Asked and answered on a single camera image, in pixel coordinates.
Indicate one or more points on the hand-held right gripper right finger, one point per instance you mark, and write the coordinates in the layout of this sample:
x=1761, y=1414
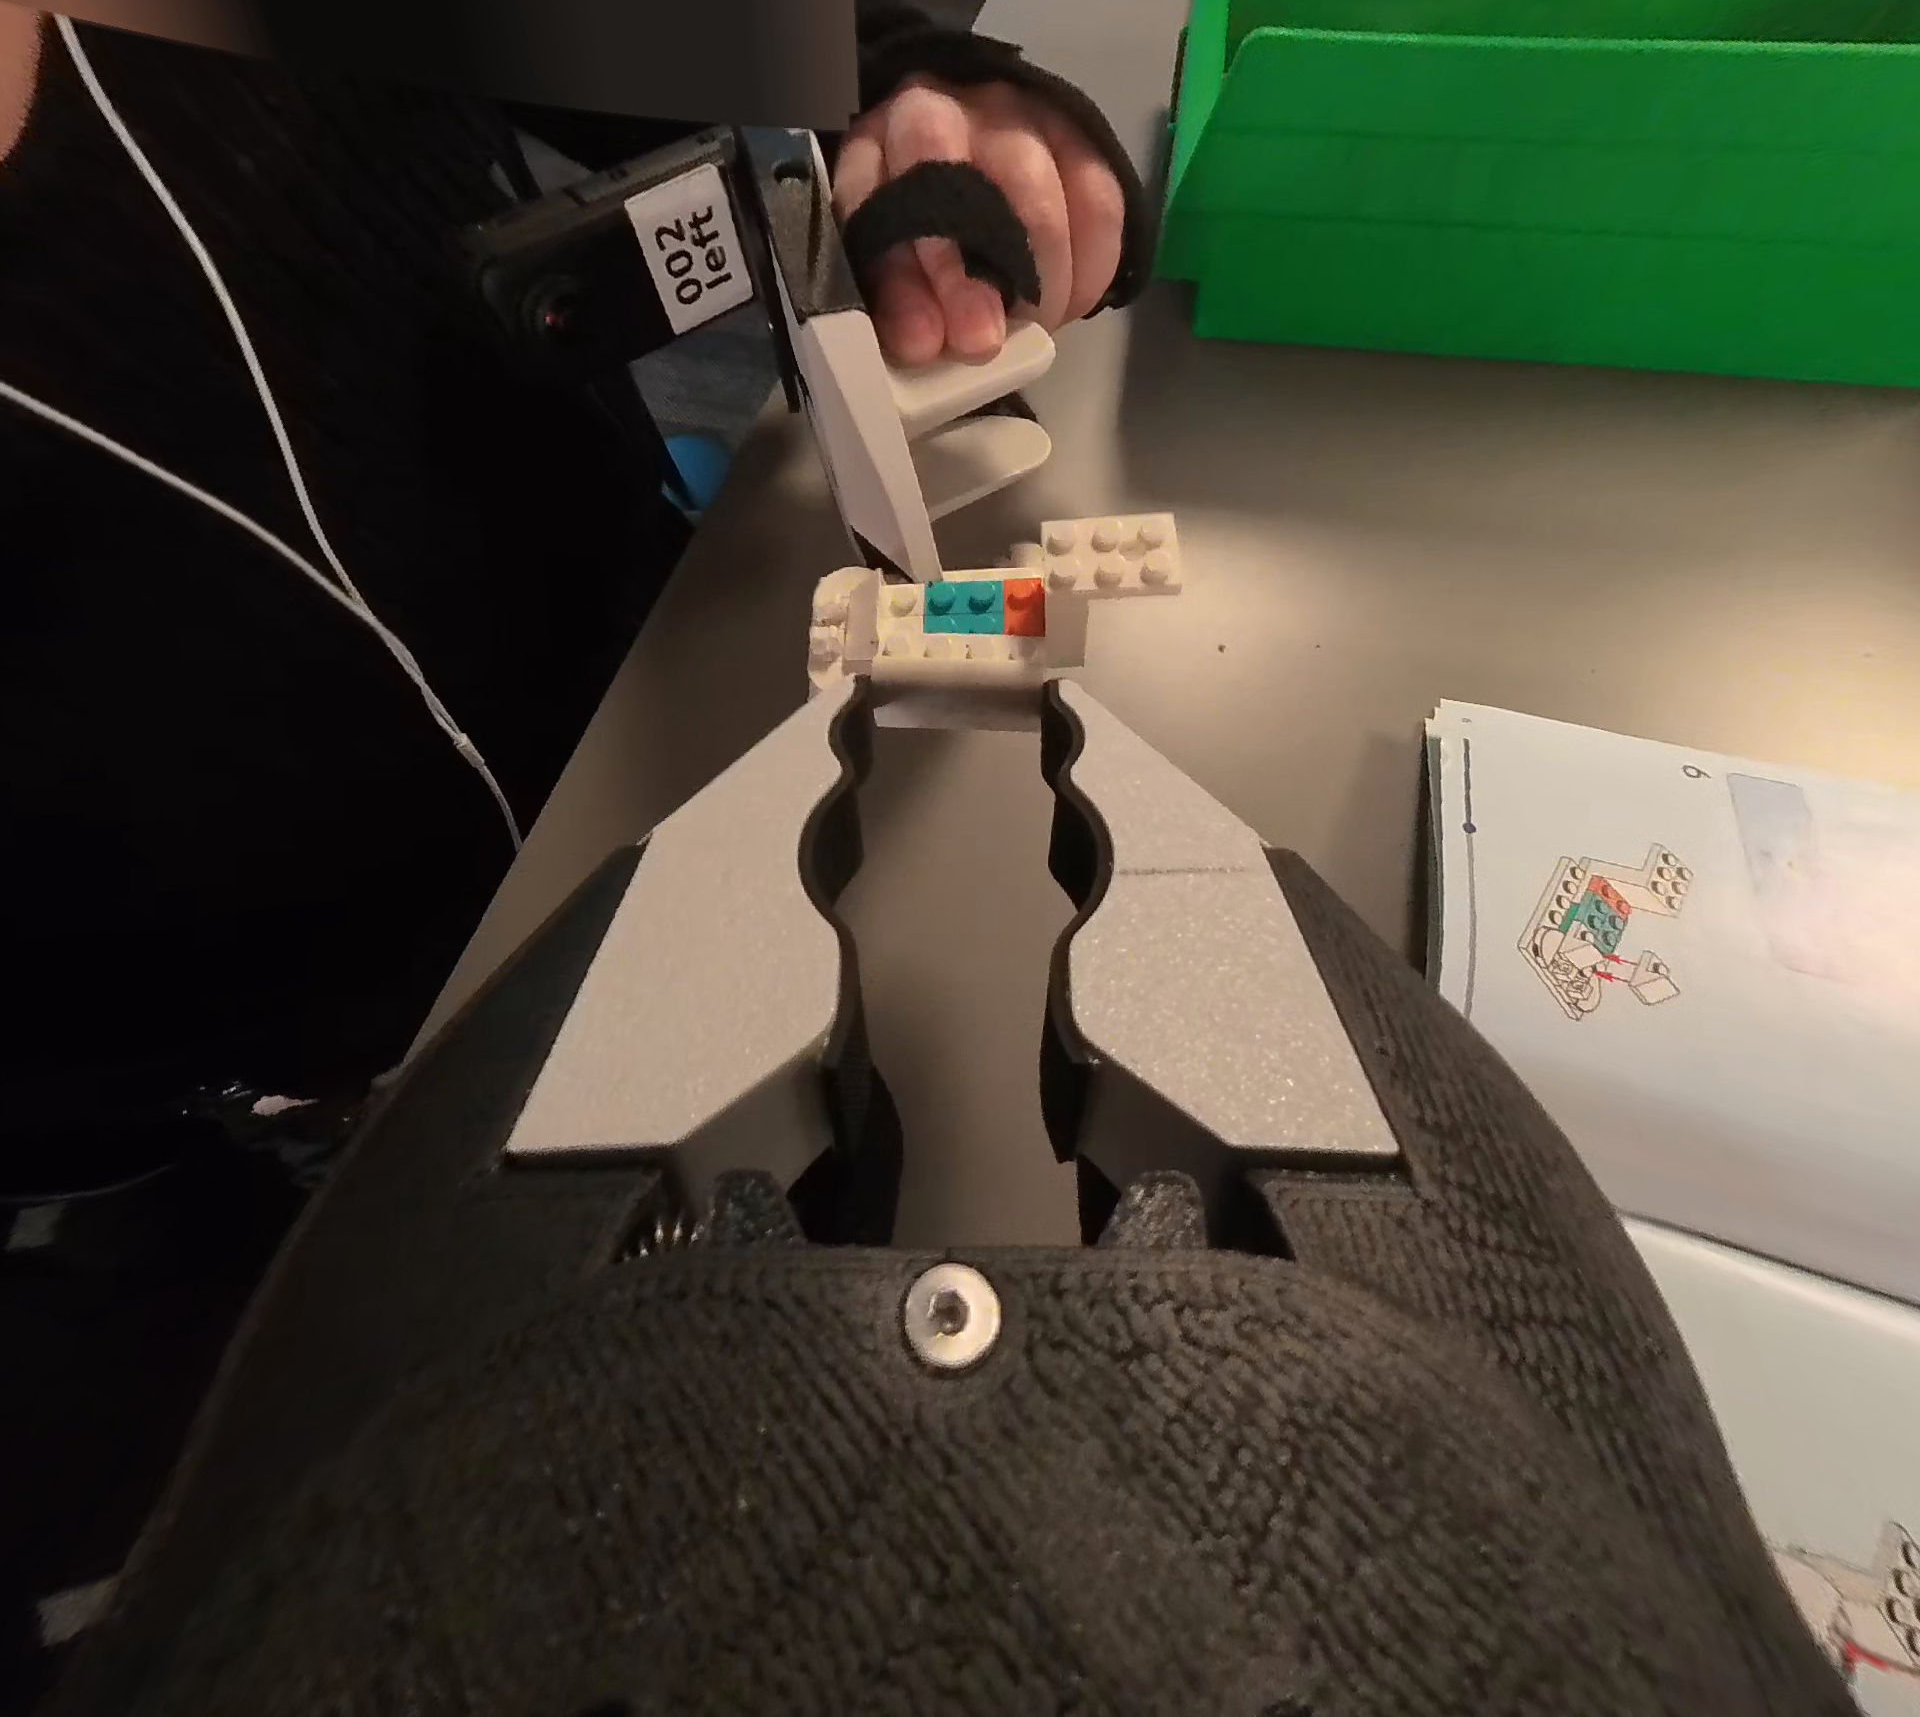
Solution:
x=1232, y=993

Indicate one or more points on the person's left hand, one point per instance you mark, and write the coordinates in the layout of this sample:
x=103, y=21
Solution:
x=1035, y=190

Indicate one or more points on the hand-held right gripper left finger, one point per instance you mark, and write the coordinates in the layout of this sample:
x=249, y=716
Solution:
x=690, y=993

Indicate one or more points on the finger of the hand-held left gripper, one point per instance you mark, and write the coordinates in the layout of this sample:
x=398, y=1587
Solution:
x=859, y=426

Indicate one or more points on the white lego brick model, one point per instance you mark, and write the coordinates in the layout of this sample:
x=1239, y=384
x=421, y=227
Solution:
x=957, y=606

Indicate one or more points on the open instruction booklet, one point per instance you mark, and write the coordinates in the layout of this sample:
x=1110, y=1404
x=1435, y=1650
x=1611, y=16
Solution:
x=1726, y=1075

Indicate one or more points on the green plastic bin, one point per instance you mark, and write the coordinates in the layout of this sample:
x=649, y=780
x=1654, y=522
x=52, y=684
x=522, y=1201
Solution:
x=1576, y=236
x=1576, y=333
x=1576, y=96

